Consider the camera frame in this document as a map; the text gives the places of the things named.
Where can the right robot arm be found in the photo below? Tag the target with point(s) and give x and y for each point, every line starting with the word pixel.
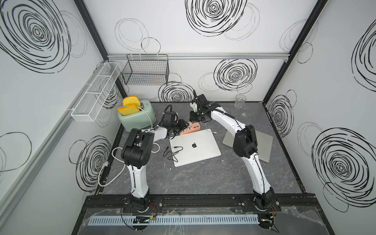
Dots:
pixel 244 145

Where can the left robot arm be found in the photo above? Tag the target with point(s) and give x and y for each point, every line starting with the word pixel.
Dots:
pixel 137 152

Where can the mint green toaster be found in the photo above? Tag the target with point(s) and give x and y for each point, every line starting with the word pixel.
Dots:
pixel 141 120

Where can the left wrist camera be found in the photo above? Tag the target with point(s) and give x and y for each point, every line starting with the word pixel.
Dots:
pixel 169 117

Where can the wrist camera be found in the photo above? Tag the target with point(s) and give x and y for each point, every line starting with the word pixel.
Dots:
pixel 169 117
pixel 199 102

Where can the white apple laptop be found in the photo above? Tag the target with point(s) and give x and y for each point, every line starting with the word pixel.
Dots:
pixel 194 147

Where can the clear drinking glass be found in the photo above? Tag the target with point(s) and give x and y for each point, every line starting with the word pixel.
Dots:
pixel 239 101

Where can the silver grey laptop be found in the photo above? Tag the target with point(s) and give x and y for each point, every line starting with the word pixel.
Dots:
pixel 264 144

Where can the front yellow toast slice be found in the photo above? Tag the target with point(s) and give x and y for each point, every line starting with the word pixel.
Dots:
pixel 128 110

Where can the grey slotted cable duct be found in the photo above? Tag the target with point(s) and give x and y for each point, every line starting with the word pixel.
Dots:
pixel 216 219

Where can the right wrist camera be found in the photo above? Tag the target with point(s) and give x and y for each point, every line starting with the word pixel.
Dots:
pixel 199 102

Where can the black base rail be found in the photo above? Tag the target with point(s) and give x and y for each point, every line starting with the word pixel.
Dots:
pixel 163 202

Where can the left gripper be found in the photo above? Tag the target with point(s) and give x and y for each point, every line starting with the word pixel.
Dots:
pixel 181 126

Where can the yellow toast slice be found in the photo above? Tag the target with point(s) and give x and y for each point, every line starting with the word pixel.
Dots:
pixel 128 110
pixel 131 100

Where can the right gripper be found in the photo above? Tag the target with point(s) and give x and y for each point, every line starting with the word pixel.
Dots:
pixel 192 118

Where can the rear yellow toast slice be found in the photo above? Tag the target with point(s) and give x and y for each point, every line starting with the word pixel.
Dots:
pixel 131 100

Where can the orange power strip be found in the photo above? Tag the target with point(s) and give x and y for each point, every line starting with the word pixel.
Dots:
pixel 193 127

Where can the white wire shelf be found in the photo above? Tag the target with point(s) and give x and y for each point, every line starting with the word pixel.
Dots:
pixel 101 93

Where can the black wire basket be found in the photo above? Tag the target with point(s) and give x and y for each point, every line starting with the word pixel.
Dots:
pixel 146 70

